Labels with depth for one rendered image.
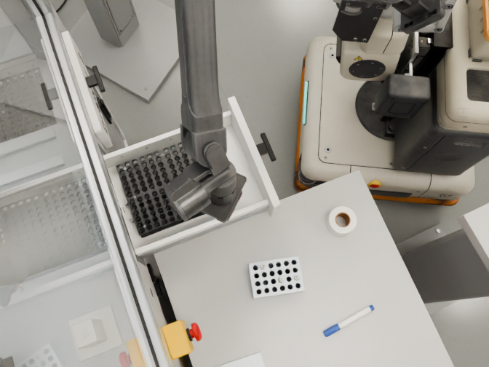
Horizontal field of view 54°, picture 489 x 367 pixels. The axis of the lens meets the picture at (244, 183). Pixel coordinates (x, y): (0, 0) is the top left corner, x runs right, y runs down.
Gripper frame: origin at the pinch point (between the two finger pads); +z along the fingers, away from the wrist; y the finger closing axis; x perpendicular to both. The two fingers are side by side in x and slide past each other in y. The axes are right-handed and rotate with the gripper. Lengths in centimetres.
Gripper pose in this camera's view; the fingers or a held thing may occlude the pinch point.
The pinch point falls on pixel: (223, 206)
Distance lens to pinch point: 103.9
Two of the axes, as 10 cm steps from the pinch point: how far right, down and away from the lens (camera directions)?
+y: -4.3, 8.4, -3.2
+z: -0.2, 3.5, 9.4
